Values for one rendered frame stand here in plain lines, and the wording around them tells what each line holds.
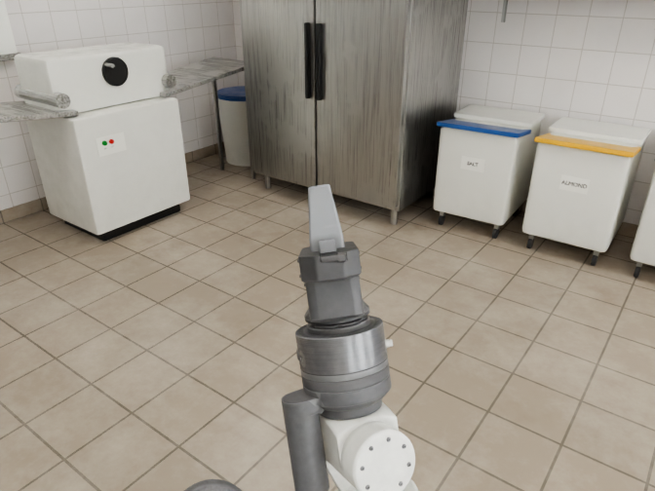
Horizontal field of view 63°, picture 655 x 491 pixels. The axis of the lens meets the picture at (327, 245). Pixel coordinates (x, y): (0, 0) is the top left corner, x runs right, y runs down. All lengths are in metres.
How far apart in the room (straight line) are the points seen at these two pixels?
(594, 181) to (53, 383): 3.05
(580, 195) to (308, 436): 3.14
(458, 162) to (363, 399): 3.28
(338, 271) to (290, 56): 3.60
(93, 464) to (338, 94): 2.67
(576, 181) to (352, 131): 1.47
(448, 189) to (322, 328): 3.34
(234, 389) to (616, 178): 2.40
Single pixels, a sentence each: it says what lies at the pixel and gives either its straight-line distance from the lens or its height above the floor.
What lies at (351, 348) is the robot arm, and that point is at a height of 1.35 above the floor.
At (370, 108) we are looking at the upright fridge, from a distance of 3.68.
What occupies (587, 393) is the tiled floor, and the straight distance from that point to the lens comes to 2.70.
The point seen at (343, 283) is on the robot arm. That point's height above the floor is 1.40.
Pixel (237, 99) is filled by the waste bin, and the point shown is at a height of 0.64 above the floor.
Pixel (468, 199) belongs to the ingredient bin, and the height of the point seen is 0.27.
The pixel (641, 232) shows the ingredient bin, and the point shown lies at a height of 0.32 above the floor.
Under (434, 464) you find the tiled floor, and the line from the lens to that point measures 2.21.
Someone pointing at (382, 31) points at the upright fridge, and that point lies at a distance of 3.57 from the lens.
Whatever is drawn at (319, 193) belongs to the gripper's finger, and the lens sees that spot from 0.49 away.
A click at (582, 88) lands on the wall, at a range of 4.10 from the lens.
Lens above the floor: 1.65
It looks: 27 degrees down
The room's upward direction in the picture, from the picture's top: straight up
